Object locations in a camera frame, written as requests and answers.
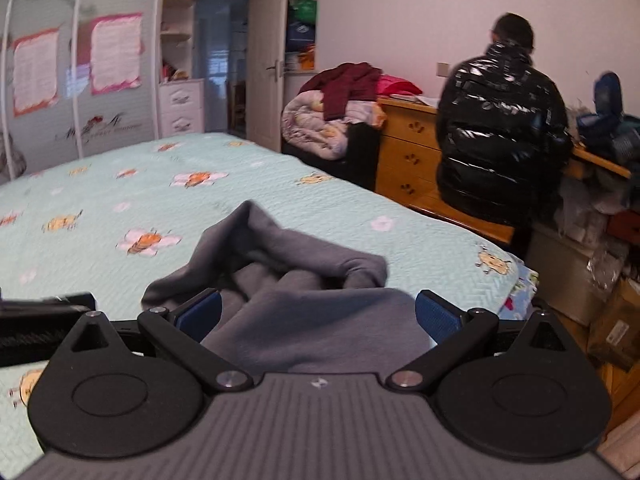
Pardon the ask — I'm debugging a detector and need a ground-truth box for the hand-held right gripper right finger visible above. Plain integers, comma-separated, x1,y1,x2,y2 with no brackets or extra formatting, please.
389,290,587,394

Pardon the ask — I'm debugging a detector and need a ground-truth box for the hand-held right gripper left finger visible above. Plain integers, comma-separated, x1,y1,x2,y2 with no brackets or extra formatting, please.
50,288,253,394

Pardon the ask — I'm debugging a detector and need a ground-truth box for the grey sweater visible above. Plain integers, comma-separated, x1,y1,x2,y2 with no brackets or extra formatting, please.
141,200,441,376

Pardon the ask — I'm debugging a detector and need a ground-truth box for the pile of clothes and quilt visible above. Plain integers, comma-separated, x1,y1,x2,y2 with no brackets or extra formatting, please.
281,87,388,161

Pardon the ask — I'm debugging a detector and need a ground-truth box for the blue printed bed sheet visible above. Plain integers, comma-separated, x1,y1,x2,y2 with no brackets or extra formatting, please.
500,265,541,318

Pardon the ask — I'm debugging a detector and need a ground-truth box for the white storage box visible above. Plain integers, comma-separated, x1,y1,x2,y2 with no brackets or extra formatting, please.
527,222,608,326

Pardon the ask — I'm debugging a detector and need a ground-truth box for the light green printed bedspread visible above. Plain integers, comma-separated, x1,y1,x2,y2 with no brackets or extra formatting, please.
0,132,538,466

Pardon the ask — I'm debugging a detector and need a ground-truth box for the wooden dresser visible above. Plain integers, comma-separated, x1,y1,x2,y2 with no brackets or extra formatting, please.
375,95,633,246

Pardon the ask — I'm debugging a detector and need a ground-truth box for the black ottoman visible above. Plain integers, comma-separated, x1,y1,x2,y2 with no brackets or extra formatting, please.
282,122,383,191

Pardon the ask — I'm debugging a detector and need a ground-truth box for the cardboard box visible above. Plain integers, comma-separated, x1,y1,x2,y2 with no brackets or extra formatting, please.
587,280,640,371

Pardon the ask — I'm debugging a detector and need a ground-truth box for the white drawer cabinet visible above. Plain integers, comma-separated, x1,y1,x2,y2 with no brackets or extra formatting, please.
159,78,206,137

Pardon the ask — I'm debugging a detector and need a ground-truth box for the sliding door wardrobe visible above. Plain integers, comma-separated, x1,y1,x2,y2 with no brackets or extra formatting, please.
0,0,166,186

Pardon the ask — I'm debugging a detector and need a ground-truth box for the pink garment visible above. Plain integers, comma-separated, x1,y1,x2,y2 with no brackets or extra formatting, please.
377,74,423,97

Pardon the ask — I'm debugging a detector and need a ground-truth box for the dark red garment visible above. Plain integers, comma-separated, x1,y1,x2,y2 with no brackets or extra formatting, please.
299,62,383,121

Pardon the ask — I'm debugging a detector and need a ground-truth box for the orange-bordered paper poster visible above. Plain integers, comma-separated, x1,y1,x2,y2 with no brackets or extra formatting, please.
11,27,61,118

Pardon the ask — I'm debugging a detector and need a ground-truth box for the white door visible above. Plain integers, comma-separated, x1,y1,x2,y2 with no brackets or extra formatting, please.
247,0,291,153

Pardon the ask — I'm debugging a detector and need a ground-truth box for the blue backpack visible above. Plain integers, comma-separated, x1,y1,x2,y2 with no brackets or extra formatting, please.
575,71,640,166

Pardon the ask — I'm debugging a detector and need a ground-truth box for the pink-bordered paper poster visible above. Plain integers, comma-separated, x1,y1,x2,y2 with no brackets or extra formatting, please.
90,12,144,96

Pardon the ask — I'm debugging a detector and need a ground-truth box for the white corner shelf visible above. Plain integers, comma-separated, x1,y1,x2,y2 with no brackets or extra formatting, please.
160,0,197,81

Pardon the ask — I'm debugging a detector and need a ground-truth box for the blue bag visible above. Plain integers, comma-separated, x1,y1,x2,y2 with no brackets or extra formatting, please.
287,22,317,53

